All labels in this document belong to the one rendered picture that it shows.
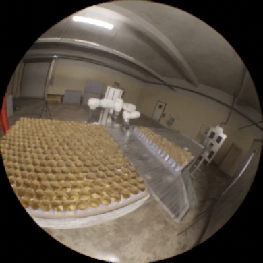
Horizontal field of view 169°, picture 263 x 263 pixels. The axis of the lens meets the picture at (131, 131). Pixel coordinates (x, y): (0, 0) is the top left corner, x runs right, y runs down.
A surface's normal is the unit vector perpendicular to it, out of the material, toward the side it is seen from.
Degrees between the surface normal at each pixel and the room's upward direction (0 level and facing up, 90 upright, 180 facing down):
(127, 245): 0
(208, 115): 90
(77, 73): 90
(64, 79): 90
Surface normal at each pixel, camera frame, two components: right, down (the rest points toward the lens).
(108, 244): 0.31, -0.87
